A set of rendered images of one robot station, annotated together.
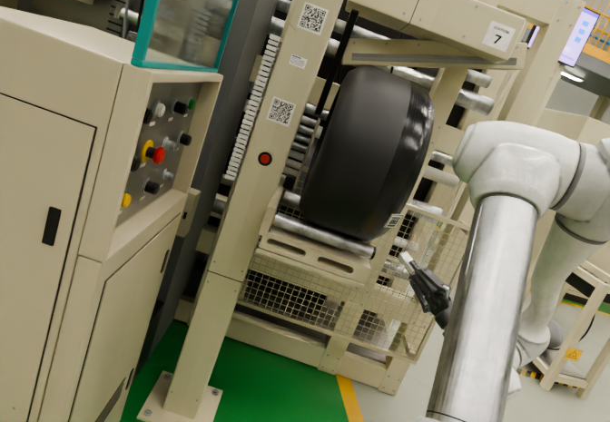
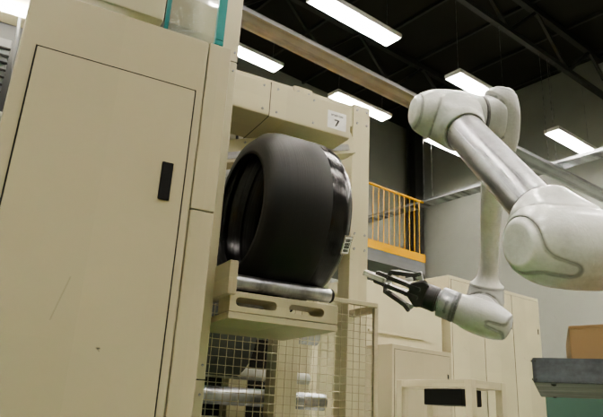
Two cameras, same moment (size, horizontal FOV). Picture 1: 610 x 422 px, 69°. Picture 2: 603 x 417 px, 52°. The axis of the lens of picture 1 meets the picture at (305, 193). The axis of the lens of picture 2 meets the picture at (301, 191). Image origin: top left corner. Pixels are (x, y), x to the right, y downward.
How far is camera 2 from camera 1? 1.10 m
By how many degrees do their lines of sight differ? 42
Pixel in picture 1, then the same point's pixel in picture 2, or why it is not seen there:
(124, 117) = (216, 82)
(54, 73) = (156, 50)
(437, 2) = (284, 98)
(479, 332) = (510, 160)
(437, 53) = not seen: hidden behind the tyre
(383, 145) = (321, 173)
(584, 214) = (500, 131)
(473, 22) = (315, 111)
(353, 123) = (292, 160)
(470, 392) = (529, 178)
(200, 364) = not seen: outside the picture
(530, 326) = (489, 277)
